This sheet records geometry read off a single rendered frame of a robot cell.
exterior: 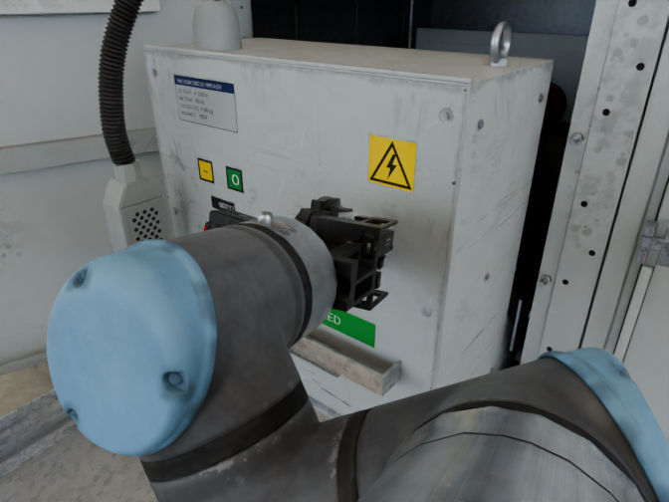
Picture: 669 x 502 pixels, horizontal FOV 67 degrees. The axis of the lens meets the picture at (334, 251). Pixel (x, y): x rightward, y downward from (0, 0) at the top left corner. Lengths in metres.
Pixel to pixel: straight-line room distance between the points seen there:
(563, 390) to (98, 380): 0.19
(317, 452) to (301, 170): 0.41
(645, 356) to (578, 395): 0.53
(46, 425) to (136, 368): 0.71
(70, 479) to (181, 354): 0.66
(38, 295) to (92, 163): 0.26
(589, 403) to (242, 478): 0.15
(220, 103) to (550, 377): 0.56
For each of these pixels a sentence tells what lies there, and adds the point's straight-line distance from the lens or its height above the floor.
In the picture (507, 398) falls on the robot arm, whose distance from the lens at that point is 0.19.
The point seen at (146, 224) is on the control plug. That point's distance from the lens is 0.77.
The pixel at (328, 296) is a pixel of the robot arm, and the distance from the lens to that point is 0.34.
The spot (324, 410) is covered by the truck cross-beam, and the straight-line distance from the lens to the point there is 0.76.
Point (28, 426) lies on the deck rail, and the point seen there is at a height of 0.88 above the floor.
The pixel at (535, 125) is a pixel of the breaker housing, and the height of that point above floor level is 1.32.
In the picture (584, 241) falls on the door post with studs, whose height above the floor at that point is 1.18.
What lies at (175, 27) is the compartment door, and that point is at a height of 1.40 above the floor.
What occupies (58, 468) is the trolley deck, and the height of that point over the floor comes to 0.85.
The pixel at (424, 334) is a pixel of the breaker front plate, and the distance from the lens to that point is 0.59.
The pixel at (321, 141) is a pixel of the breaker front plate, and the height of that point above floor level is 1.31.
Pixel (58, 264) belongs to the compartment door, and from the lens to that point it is 1.06.
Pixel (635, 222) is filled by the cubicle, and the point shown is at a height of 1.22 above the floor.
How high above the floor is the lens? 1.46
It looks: 27 degrees down
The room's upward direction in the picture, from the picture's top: straight up
